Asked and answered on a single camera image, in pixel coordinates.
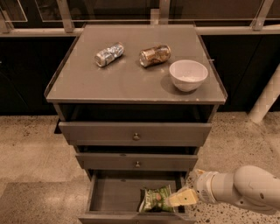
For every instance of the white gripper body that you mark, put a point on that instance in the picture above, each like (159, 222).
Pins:
(206, 186)

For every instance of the green jalapeno chip bag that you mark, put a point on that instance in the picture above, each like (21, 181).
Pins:
(154, 200)

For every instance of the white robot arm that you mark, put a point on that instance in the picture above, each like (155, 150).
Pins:
(248, 187)

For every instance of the brass middle drawer knob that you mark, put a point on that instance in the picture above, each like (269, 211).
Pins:
(137, 164)

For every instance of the brass drawer knob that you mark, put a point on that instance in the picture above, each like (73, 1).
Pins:
(136, 137)
(137, 164)

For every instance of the brass top drawer knob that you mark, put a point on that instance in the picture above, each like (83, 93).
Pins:
(136, 137)

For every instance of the bottom grey drawer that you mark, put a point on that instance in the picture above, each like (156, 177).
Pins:
(115, 197)

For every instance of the grey drawer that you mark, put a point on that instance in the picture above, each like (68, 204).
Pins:
(121, 133)
(115, 197)
(126, 162)

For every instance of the grey drawer cabinet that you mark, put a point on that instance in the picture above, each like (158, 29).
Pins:
(126, 92)

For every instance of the middle grey drawer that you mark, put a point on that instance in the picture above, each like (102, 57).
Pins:
(126, 162)

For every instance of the top grey drawer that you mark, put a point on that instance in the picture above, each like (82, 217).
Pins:
(121, 133)

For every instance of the white ceramic bowl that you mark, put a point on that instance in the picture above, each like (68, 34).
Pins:
(187, 75)

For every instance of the brown gold soda can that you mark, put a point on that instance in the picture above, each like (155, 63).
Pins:
(155, 55)

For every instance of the silver blue soda can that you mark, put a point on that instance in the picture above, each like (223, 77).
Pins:
(109, 54)

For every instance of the metal railing frame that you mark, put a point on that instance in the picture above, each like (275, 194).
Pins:
(50, 18)

